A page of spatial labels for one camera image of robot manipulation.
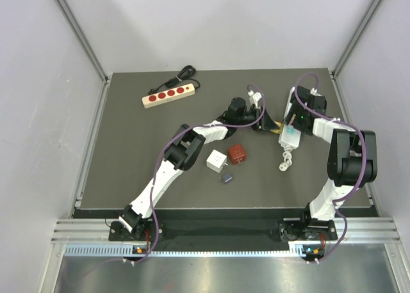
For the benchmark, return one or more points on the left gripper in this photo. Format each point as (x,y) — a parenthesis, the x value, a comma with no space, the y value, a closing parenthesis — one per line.
(266,123)

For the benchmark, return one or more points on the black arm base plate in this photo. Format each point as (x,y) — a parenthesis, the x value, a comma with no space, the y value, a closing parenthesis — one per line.
(277,230)

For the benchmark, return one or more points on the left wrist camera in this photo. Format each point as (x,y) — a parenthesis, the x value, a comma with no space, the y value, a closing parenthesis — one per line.
(255,98)

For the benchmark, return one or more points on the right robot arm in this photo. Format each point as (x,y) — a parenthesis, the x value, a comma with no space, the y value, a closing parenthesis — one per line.
(351,163)

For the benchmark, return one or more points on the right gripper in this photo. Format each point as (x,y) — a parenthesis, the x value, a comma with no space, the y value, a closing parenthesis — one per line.
(296,108)

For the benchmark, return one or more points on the white cube socket adapter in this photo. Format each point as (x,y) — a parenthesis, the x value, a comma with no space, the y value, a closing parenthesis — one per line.
(216,161)

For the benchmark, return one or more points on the yellow cube block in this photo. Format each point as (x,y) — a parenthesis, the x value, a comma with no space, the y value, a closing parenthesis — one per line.
(278,128)

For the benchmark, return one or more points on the white power strip coloured sockets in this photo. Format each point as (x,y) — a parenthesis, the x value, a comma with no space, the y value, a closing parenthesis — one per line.
(289,138)

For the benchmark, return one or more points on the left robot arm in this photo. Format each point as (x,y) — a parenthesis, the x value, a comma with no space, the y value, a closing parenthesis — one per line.
(180,154)

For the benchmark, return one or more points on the beige power strip red sockets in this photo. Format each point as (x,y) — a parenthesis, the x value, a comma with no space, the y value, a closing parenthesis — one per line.
(167,96)

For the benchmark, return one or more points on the slotted grey cable duct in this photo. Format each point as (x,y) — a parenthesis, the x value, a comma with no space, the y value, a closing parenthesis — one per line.
(129,250)

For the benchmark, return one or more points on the black plug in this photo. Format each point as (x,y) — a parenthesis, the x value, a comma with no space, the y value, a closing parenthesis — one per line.
(226,178)

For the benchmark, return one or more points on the red patterned plug adapter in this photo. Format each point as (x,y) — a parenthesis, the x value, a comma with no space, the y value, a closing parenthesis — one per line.
(236,154)

